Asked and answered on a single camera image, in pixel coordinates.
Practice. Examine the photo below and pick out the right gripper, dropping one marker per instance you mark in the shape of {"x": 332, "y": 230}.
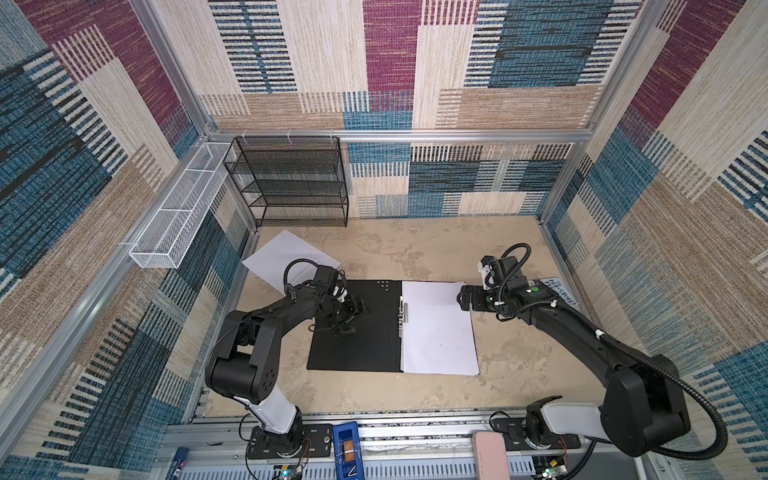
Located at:
{"x": 477, "y": 292}

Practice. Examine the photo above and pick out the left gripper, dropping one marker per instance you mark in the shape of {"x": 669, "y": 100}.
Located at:
{"x": 353, "y": 308}

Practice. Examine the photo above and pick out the red folder black inside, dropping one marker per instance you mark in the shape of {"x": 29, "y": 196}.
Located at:
{"x": 376, "y": 344}

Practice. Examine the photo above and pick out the white sheet front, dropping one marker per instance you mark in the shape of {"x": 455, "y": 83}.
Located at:
{"x": 437, "y": 336}

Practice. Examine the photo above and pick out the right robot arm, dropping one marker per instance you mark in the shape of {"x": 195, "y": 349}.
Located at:
{"x": 644, "y": 407}

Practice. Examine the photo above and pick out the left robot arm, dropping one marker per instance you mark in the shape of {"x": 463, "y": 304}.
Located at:
{"x": 243, "y": 364}

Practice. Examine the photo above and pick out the colourful comic book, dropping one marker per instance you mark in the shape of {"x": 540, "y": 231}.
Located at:
{"x": 560, "y": 287}

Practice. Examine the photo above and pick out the pink phone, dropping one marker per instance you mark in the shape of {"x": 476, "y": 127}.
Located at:
{"x": 490, "y": 456}

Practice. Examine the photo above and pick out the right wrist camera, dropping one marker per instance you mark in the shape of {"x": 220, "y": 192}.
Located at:
{"x": 494, "y": 270}

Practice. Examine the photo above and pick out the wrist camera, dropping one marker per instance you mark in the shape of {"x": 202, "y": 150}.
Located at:
{"x": 331, "y": 281}
{"x": 494, "y": 270}

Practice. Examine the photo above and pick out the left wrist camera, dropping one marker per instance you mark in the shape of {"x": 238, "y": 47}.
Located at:
{"x": 331, "y": 281}

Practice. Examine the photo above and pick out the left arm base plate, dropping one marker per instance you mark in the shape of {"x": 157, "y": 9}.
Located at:
{"x": 314, "y": 440}

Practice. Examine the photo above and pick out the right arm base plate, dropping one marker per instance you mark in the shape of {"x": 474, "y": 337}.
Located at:
{"x": 518, "y": 436}

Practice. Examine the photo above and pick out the blue box on rail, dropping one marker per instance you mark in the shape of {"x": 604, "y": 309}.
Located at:
{"x": 347, "y": 452}

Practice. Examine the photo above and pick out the black wire mesh shelf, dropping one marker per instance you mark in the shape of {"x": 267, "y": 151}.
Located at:
{"x": 290, "y": 181}

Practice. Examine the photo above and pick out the white wire mesh tray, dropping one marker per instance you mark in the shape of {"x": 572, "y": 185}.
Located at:
{"x": 165, "y": 241}

